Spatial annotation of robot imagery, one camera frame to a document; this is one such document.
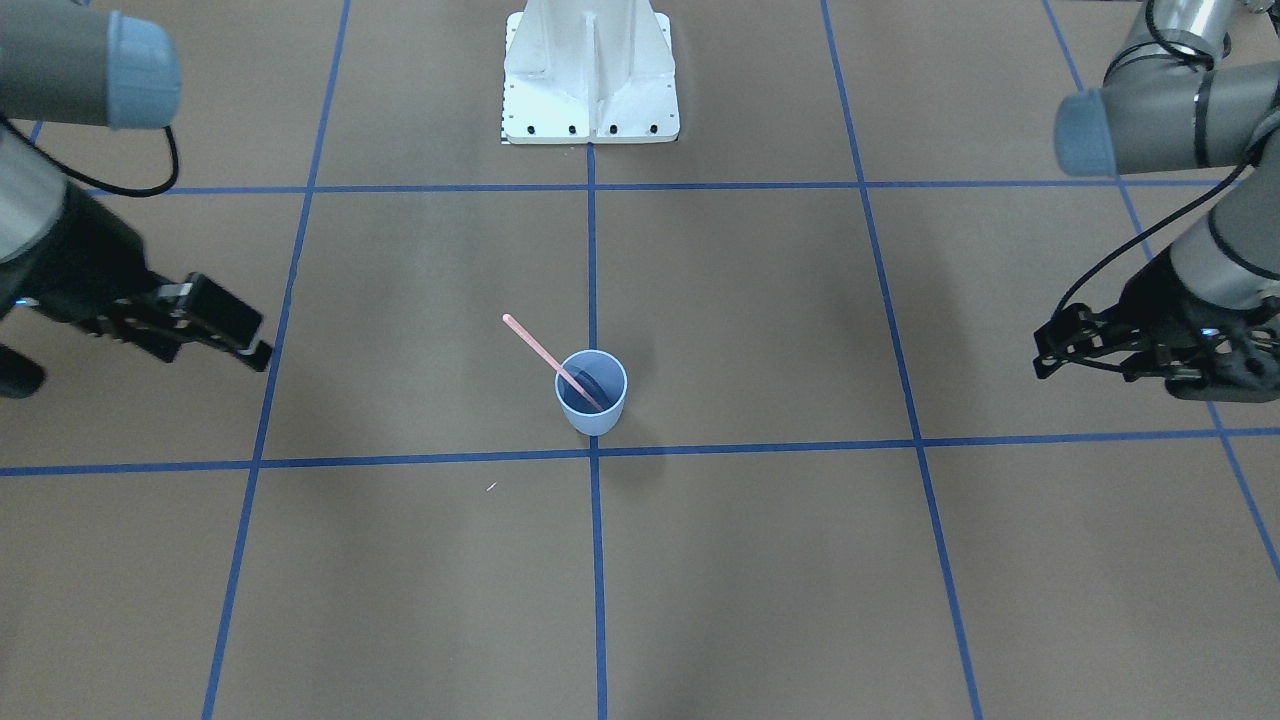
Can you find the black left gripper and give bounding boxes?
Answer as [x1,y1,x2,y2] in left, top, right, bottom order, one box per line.
[1032,251,1277,380]

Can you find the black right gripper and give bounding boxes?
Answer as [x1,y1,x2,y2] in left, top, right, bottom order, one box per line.
[10,190,273,373]

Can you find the pink chopstick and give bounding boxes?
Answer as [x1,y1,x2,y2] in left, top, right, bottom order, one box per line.
[500,313,605,413]

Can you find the blue plastic cup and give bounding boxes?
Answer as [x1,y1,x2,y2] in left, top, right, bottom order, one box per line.
[554,348,628,437]

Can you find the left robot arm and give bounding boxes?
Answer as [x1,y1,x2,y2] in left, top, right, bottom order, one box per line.
[1033,1,1279,404]

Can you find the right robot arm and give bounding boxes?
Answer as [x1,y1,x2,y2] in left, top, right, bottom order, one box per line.
[1,1,274,372]

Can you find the white central pillar with base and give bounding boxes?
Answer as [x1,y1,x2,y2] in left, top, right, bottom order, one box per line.
[500,1,681,145]

